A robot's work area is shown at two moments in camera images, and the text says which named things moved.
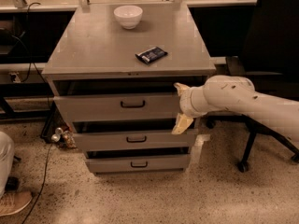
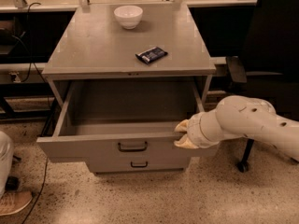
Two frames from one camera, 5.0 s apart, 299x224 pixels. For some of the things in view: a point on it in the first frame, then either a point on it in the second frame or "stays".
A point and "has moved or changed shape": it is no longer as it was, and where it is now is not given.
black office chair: (270, 58) stays
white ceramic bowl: (129, 16) stays
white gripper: (186, 103) to (194, 131)
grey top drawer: (114, 107) has moved or changed shape
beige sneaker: (13, 202) stays
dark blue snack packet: (152, 54) stays
